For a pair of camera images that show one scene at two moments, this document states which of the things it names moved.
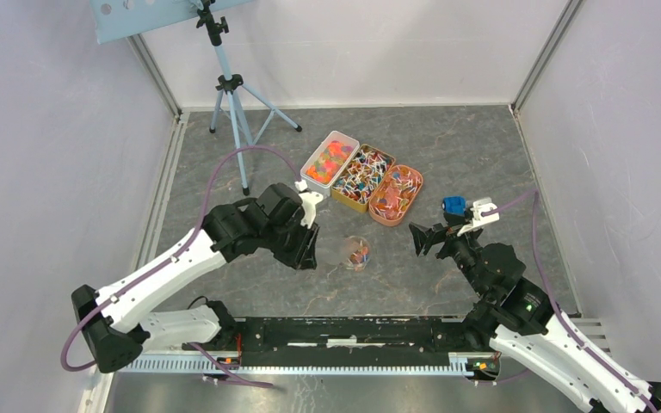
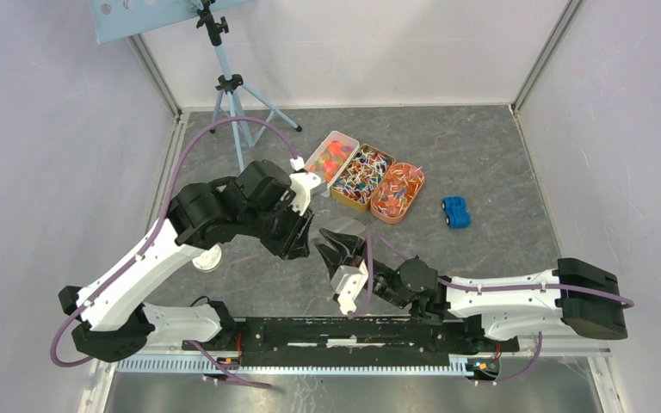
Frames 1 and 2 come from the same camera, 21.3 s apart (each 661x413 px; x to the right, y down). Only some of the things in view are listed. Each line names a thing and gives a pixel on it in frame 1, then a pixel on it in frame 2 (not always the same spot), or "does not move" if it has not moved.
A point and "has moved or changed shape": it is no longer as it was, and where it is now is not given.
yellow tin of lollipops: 359,181 does not move
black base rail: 354,342 does not move
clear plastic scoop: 329,252 has moved or changed shape
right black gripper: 423,237 to 348,243
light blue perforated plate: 115,19 does not move
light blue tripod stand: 250,114 does not move
